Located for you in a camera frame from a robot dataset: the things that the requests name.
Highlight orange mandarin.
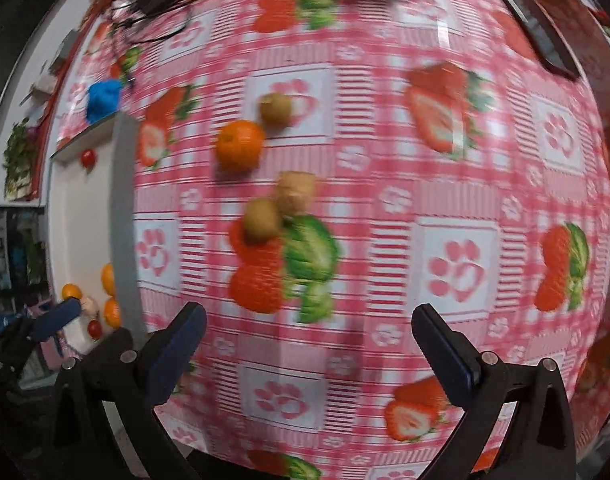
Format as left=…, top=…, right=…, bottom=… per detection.
left=101, top=263, right=115, bottom=297
left=103, top=297, right=122, bottom=328
left=214, top=119, right=266, bottom=174
left=61, top=283, right=82, bottom=300

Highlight peeled mandarin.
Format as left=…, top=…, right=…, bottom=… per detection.
left=79, top=296, right=100, bottom=318
left=275, top=171, right=317, bottom=217

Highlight large red tomato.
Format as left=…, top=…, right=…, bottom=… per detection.
left=87, top=318, right=103, bottom=340

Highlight brown longan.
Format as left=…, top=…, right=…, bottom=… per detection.
left=242, top=197, right=282, bottom=243
left=258, top=92, right=292, bottom=128

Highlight small red tomato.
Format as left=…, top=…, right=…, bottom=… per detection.
left=79, top=148, right=96, bottom=171

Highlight white tray box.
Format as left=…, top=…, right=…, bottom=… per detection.
left=46, top=112, right=146, bottom=349

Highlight green potted plant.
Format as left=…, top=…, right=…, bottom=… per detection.
left=3, top=117, right=38, bottom=202

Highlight pink strawberry tablecloth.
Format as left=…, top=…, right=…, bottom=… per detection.
left=56, top=0, right=610, bottom=479

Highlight black phone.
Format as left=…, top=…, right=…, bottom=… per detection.
left=503, top=0, right=581, bottom=81

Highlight black charger with cable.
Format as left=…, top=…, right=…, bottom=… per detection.
left=106, top=0, right=197, bottom=86

